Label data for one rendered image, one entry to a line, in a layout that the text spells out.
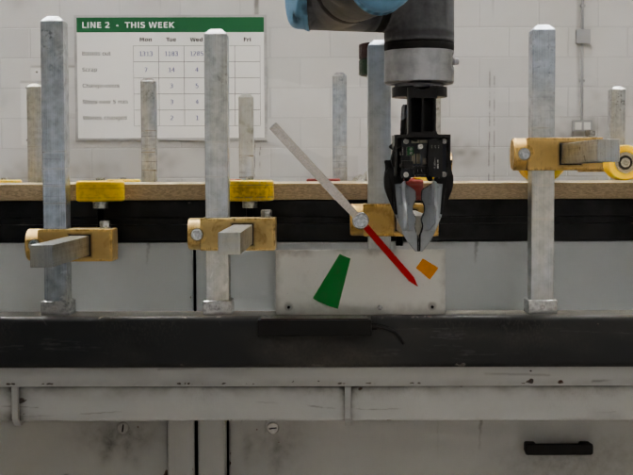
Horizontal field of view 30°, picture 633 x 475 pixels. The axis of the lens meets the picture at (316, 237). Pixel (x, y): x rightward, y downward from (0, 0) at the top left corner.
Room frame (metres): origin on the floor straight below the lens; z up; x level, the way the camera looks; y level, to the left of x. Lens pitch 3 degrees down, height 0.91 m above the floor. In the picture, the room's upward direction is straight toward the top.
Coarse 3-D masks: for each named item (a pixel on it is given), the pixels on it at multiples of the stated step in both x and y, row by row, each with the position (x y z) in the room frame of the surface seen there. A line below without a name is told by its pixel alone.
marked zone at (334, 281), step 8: (344, 256) 1.80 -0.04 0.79; (336, 264) 1.80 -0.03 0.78; (344, 264) 1.80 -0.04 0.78; (328, 272) 1.80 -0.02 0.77; (336, 272) 1.80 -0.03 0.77; (344, 272) 1.80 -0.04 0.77; (328, 280) 1.80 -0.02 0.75; (336, 280) 1.80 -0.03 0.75; (344, 280) 1.80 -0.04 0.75; (320, 288) 1.80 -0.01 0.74; (328, 288) 1.80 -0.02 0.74; (336, 288) 1.80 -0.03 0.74; (320, 296) 1.80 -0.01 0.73; (328, 296) 1.80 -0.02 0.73; (336, 296) 1.80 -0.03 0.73; (328, 304) 1.80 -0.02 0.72; (336, 304) 1.80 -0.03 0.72
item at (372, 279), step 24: (288, 264) 1.81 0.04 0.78; (312, 264) 1.81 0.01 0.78; (360, 264) 1.80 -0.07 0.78; (384, 264) 1.80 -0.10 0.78; (408, 264) 1.80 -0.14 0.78; (432, 264) 1.80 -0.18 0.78; (288, 288) 1.81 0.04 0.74; (312, 288) 1.81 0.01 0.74; (360, 288) 1.80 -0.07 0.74; (384, 288) 1.80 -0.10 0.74; (408, 288) 1.80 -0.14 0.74; (432, 288) 1.80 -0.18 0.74; (288, 312) 1.81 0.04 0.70; (312, 312) 1.81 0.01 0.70; (336, 312) 1.80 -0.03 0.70; (360, 312) 1.80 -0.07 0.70; (384, 312) 1.80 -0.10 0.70; (408, 312) 1.80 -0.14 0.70; (432, 312) 1.80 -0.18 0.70
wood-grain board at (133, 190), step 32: (0, 192) 2.02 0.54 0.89; (32, 192) 2.02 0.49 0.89; (128, 192) 2.02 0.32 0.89; (160, 192) 2.02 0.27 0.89; (192, 192) 2.02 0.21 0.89; (288, 192) 2.02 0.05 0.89; (320, 192) 2.02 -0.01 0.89; (352, 192) 2.01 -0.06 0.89; (480, 192) 2.01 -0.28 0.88; (512, 192) 2.01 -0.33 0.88; (576, 192) 2.01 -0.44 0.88; (608, 192) 2.01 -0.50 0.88
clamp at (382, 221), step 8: (360, 208) 1.81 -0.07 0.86; (368, 208) 1.80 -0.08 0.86; (376, 208) 1.80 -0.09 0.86; (384, 208) 1.80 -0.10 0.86; (416, 208) 1.80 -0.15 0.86; (368, 216) 1.80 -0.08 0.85; (376, 216) 1.80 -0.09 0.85; (384, 216) 1.80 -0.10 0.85; (392, 216) 1.80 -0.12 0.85; (352, 224) 1.81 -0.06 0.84; (368, 224) 1.80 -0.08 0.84; (376, 224) 1.80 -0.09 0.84; (384, 224) 1.80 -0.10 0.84; (392, 224) 1.80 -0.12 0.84; (352, 232) 1.81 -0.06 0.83; (360, 232) 1.81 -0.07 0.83; (376, 232) 1.80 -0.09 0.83; (384, 232) 1.80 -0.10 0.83; (392, 232) 1.80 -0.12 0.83
